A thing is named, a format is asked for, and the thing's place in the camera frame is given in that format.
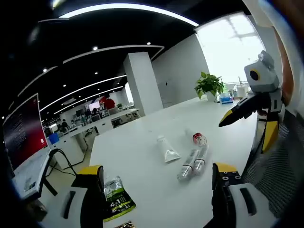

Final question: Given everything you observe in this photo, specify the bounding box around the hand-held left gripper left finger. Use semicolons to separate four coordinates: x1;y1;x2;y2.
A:
39;165;105;228

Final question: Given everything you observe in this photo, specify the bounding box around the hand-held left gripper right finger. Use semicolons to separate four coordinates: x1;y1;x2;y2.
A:
204;162;278;228

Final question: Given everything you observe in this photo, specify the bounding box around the green printed packet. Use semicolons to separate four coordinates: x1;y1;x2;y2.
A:
103;175;137;223

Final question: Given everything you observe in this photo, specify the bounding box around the white skincare bottle red collar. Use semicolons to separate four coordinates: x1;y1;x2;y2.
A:
185;128;209;147

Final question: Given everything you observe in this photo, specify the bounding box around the white skincare tube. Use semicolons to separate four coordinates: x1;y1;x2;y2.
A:
156;135;182;164

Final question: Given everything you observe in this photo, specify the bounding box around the blue storage bin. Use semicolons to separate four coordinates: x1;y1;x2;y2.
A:
47;133;60;144

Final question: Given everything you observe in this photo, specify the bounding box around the white drink cup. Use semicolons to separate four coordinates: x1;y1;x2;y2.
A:
236;83;248;98

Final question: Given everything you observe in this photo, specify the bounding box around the grey mesh office chair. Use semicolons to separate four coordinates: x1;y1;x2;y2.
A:
241;108;304;220

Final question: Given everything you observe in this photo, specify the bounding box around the potted green plant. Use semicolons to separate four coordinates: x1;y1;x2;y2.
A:
194;72;227;102

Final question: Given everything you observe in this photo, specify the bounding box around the large bright window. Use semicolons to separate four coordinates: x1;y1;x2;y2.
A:
196;13;262;84

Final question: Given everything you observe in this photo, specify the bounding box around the long white office counter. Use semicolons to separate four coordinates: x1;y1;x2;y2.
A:
51;108;141;164

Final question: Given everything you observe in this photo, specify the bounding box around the white monitor with red screen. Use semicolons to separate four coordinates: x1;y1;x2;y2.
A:
2;92;48;178

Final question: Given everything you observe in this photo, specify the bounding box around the white square pillar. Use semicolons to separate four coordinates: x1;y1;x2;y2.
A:
123;52;164;117

